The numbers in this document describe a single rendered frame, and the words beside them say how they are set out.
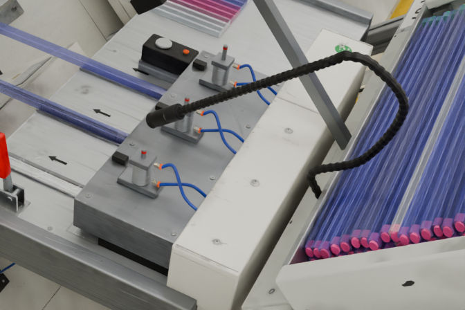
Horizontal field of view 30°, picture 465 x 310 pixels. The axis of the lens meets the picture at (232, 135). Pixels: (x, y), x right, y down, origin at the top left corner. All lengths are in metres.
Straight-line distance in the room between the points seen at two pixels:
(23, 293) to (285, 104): 0.68
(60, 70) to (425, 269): 1.13
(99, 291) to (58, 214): 0.11
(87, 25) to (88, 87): 1.50
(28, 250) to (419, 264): 0.48
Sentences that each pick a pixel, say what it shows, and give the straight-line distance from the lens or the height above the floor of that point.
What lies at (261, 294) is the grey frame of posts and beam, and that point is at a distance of 0.93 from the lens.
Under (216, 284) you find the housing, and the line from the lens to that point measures 0.95.
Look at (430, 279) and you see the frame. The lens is 0.78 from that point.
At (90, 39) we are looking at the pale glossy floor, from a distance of 2.73.
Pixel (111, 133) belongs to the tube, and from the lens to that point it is 1.16.
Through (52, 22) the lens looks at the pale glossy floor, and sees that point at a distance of 2.65.
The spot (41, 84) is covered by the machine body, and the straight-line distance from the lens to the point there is 1.72.
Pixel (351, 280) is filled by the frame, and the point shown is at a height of 1.47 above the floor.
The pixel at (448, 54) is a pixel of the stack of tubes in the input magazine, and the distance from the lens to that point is 1.13.
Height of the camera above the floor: 1.90
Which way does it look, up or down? 38 degrees down
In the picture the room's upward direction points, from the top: 74 degrees clockwise
